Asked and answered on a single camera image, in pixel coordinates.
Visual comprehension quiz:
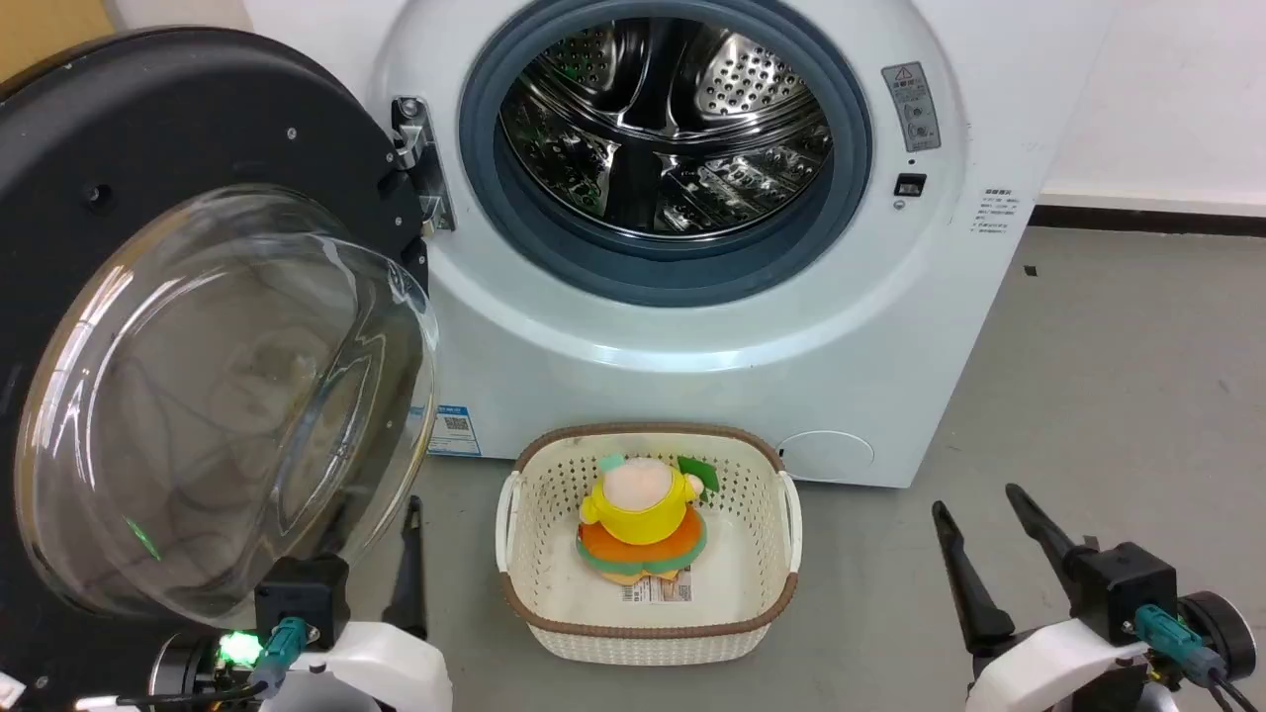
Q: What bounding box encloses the yellow orange plush doll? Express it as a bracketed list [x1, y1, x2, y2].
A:
[576, 453, 720, 585]

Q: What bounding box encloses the blue QR code sticker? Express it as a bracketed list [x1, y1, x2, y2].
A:
[427, 403, 483, 458]

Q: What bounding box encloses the black round glass washer door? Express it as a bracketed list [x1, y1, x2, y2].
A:
[0, 27, 442, 712]

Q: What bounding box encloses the dark wall baseboard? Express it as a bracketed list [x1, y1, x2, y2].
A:
[1029, 204, 1266, 239]

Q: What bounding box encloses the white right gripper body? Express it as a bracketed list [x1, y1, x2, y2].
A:
[965, 617, 1150, 712]

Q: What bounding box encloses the white brown-rimmed laundry basket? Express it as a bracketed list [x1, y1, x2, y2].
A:
[495, 423, 804, 667]

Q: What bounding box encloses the yellow wooden panel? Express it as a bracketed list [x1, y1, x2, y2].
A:
[0, 0, 116, 84]

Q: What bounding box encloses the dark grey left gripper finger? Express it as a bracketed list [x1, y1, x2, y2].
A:
[384, 494, 429, 640]

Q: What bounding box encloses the metal door hinge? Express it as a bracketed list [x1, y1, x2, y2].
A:
[391, 96, 457, 234]

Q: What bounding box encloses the stainless steel washer drum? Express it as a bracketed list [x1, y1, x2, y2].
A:
[498, 16, 835, 239]

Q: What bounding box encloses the white barcode tag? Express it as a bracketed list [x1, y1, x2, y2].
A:
[621, 576, 693, 604]

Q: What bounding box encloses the teal-plug right gripper cable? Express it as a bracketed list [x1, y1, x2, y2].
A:
[1133, 604, 1266, 712]

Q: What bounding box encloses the white front-load washing machine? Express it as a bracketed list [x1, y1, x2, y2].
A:
[242, 0, 1124, 490]

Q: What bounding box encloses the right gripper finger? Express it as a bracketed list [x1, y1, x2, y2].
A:
[932, 500, 1017, 657]
[1005, 483, 1099, 596]

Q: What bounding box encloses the grey warning sticker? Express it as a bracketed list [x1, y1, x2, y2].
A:
[881, 61, 943, 154]

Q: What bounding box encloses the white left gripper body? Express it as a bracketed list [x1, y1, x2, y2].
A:
[259, 621, 454, 712]

